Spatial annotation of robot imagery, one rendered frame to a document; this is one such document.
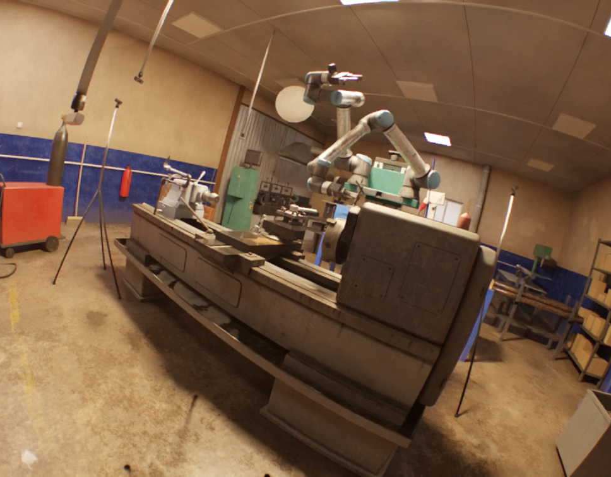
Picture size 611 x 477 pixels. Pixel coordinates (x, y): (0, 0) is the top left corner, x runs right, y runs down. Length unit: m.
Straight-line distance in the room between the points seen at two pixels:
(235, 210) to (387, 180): 4.38
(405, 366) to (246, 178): 5.42
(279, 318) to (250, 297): 0.23
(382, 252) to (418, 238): 0.17
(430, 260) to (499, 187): 7.53
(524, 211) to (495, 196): 0.96
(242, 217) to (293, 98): 2.68
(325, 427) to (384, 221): 1.09
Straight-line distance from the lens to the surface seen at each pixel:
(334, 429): 1.61
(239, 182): 6.11
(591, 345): 5.10
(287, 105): 5.53
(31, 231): 3.85
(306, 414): 1.64
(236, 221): 6.34
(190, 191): 2.42
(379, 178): 2.61
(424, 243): 1.22
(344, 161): 2.55
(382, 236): 1.27
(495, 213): 8.57
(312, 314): 1.45
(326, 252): 1.53
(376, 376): 1.42
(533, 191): 8.82
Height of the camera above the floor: 1.31
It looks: 9 degrees down
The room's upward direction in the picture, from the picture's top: 14 degrees clockwise
